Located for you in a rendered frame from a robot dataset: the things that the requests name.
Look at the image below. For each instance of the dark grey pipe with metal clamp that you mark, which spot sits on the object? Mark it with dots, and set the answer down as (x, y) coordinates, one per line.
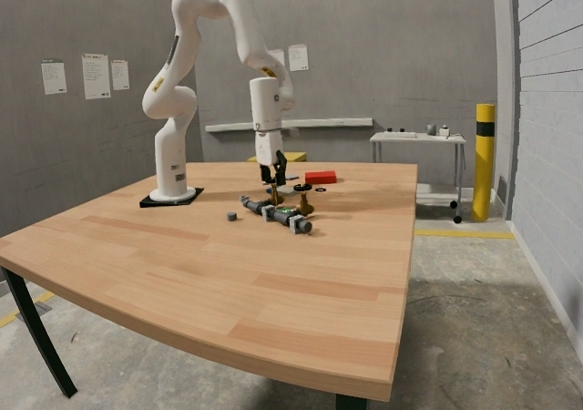
(293, 218)

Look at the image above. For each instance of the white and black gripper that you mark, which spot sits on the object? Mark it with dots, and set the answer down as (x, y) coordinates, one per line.
(269, 150)

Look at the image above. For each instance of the red rectangular block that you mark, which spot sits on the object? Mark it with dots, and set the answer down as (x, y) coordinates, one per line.
(324, 177)

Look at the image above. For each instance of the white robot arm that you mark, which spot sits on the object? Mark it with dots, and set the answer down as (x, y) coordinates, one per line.
(164, 100)

